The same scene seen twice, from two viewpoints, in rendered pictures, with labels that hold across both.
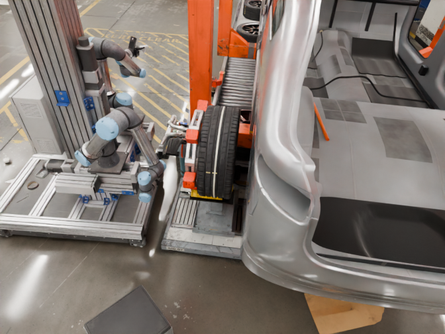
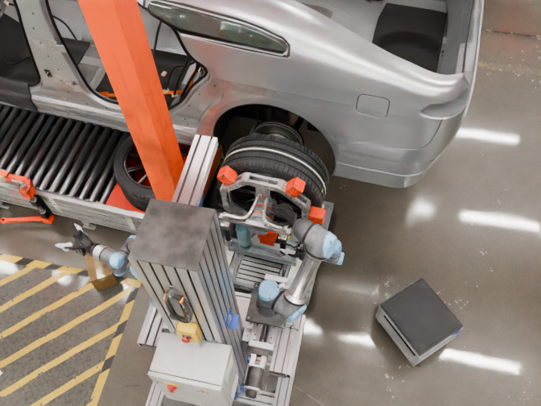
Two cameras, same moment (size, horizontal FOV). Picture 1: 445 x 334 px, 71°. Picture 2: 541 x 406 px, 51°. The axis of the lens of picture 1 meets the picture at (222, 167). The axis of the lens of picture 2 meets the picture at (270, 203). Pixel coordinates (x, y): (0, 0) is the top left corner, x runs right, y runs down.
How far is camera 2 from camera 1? 268 cm
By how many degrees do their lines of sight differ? 47
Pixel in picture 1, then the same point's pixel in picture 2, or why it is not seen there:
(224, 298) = (369, 247)
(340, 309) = not seen: hidden behind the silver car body
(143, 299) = (398, 300)
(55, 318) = not seen: outside the picture
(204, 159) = (315, 185)
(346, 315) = not seen: hidden behind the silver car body
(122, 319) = (416, 319)
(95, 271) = (329, 381)
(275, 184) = (438, 109)
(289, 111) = (417, 69)
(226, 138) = (304, 155)
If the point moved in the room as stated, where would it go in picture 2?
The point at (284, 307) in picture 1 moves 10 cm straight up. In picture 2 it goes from (381, 197) to (382, 190)
